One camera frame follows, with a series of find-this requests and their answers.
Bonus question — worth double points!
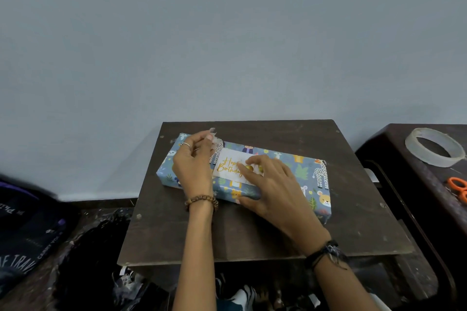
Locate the person's right hand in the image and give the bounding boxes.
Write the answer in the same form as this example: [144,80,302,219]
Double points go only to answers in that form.
[236,155,332,256]

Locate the person's left hand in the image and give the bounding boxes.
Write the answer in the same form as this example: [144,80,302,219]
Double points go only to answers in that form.
[172,127,218,199]

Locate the happy birthday card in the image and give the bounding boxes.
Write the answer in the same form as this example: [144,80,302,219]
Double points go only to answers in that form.
[212,148,263,187]

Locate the clear tape wad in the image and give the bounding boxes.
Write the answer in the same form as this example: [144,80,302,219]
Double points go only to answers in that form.
[210,127,225,147]

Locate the clear tape roll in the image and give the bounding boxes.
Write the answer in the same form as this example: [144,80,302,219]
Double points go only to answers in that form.
[405,127,467,168]

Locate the orange handled scissors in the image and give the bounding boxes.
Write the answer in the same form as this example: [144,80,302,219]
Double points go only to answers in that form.
[447,177,467,206]

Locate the person's right forearm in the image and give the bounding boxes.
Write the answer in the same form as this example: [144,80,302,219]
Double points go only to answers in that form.
[310,252,380,311]

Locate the person's left forearm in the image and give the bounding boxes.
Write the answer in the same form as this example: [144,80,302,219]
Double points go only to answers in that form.
[171,203,218,311]

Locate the person's bare foot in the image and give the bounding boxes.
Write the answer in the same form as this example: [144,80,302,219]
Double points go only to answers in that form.
[255,289,285,311]

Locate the small dark wooden table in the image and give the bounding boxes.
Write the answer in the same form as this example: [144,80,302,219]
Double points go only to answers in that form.
[117,119,416,286]

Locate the teal white patterned trousers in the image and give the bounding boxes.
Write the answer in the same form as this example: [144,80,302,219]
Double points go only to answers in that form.
[215,277,391,311]

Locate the brown plastic stool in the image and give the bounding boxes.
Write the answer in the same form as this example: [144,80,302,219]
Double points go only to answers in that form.
[355,123,467,302]

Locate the crumpled paper scraps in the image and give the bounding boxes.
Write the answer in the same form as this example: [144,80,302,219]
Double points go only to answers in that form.
[111,267,145,297]

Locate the black lined trash bin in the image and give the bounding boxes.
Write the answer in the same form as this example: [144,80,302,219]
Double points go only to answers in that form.
[47,208,172,311]

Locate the black purple backpack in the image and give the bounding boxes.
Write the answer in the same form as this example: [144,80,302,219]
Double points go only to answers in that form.
[0,175,77,297]

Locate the brown beaded bracelet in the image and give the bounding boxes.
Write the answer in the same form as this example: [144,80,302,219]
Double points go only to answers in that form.
[184,194,219,212]

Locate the black thread bracelet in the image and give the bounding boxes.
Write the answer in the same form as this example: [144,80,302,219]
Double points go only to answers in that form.
[303,240,349,271]

